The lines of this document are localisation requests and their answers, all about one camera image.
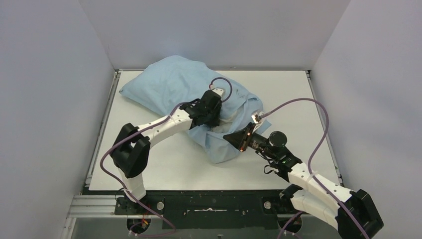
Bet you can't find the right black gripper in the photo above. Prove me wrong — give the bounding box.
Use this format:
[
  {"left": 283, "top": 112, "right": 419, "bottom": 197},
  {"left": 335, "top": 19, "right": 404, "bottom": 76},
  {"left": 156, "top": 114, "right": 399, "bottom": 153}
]
[{"left": 223, "top": 122, "right": 278, "bottom": 160}]

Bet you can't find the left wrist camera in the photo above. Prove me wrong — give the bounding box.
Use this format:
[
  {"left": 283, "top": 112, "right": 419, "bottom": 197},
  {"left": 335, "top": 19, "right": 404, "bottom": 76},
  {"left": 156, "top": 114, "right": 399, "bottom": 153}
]
[{"left": 209, "top": 85, "right": 225, "bottom": 99}]

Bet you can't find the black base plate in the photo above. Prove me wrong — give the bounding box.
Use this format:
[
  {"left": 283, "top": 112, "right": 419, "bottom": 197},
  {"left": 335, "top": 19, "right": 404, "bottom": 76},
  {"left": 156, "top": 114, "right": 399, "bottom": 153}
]
[{"left": 114, "top": 190, "right": 297, "bottom": 232}]

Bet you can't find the white pillow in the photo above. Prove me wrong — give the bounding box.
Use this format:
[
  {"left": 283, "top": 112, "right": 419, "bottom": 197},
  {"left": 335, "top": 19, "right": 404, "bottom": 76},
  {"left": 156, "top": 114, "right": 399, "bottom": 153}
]
[{"left": 210, "top": 98, "right": 263, "bottom": 133}]

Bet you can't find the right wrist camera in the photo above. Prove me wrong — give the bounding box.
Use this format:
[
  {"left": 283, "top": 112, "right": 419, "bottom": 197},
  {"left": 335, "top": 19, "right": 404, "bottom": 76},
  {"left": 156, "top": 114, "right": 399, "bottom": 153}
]
[{"left": 251, "top": 112, "right": 264, "bottom": 125}]

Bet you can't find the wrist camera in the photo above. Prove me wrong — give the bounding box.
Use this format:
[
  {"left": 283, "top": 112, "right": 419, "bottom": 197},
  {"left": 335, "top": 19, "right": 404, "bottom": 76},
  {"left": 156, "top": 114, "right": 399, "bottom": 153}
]
[
  {"left": 209, "top": 85, "right": 225, "bottom": 99},
  {"left": 251, "top": 112, "right": 264, "bottom": 125}
]

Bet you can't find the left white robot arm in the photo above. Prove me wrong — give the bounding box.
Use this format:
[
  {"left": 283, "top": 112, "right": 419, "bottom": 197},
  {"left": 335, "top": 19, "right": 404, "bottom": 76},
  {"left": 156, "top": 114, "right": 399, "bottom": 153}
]
[{"left": 110, "top": 88, "right": 224, "bottom": 213}]

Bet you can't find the aluminium frame rail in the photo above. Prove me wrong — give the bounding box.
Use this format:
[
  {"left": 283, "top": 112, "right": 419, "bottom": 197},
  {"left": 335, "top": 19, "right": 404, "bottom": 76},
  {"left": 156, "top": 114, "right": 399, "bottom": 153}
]
[{"left": 60, "top": 69, "right": 121, "bottom": 239}]

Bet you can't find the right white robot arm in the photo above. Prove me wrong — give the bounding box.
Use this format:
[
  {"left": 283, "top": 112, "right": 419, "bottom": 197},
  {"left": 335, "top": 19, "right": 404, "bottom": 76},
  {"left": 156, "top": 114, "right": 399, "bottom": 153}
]
[{"left": 223, "top": 123, "right": 384, "bottom": 239}]

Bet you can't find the green and blue pillowcase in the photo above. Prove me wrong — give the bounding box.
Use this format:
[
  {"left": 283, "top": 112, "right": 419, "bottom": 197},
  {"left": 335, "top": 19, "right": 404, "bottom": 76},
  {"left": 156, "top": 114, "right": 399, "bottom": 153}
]
[{"left": 119, "top": 55, "right": 259, "bottom": 163}]

